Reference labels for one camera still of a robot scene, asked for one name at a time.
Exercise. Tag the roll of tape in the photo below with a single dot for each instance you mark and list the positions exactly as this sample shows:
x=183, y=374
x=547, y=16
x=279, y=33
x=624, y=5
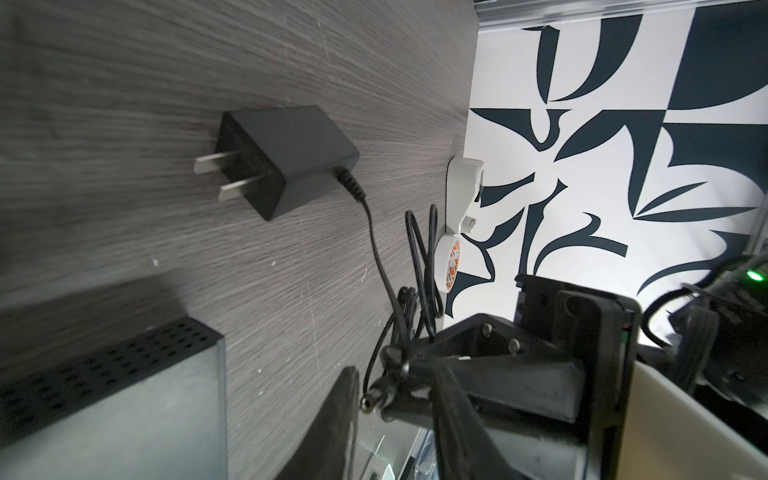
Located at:
x=446, y=262

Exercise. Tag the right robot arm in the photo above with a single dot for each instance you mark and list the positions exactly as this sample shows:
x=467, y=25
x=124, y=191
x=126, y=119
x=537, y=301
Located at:
x=712, y=332

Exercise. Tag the black network switch box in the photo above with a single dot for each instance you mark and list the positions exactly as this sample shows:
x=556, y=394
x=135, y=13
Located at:
x=150, y=407

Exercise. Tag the black power adapter with cable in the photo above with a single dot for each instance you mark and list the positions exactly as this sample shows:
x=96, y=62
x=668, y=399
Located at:
x=280, y=159

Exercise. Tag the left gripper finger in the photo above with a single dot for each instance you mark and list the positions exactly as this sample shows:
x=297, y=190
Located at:
x=328, y=448

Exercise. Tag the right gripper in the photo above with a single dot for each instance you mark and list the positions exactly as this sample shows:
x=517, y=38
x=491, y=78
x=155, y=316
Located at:
x=541, y=396

